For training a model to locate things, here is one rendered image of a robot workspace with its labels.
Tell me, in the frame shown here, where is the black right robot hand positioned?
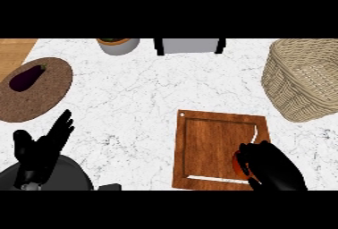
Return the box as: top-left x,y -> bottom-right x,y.
237,140 -> 308,191

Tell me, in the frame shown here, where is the beige wicker basket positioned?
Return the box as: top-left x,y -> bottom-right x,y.
259,38 -> 338,123

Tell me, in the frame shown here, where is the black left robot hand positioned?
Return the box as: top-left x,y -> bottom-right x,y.
11,108 -> 76,190

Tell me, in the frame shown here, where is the brown round placemat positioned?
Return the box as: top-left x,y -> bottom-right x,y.
0,56 -> 73,123

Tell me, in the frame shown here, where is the brown wooden cutting board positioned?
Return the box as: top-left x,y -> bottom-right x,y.
169,109 -> 271,191

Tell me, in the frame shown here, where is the pale wooden board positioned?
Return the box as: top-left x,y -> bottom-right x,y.
0,38 -> 39,82

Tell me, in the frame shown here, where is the grey appliance with black legs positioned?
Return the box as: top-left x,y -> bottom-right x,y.
152,38 -> 227,56

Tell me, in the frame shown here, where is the dark grey round pan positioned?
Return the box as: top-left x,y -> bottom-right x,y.
0,154 -> 122,191

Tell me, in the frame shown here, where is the dark purple eggplant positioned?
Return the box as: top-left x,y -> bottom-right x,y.
7,64 -> 47,93

